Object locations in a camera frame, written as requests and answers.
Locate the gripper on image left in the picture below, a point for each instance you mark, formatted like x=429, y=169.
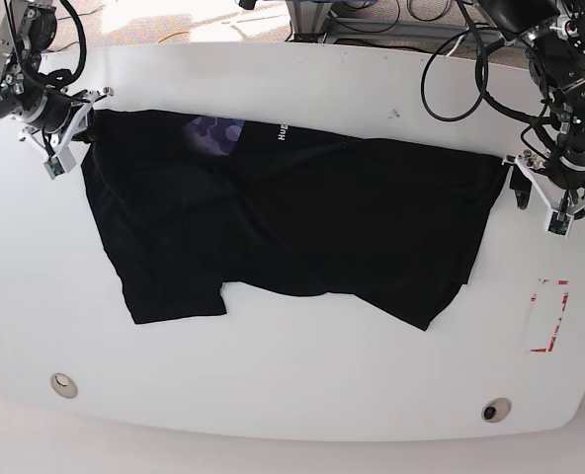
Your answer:
x=57, y=122

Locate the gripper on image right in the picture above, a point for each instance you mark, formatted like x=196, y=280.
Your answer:
x=525, y=177

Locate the black t-shirt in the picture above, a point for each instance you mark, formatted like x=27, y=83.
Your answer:
x=186, y=204

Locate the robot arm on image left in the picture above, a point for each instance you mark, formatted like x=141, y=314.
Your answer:
x=26, y=33

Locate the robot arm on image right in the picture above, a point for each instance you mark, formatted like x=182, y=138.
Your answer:
x=553, y=36

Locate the red tape rectangle marking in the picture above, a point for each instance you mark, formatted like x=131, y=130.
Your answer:
x=546, y=311

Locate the table grommet hole right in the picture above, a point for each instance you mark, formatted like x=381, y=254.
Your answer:
x=496, y=410

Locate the white table grommet left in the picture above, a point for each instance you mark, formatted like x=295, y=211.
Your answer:
x=64, y=386

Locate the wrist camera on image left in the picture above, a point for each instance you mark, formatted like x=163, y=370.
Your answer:
x=59, y=165

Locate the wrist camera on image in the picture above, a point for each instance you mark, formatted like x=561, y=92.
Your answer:
x=558, y=223
x=59, y=165

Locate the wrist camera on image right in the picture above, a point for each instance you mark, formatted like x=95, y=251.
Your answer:
x=558, y=223

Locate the aluminium frame rail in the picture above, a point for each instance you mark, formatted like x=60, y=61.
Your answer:
x=418, y=26

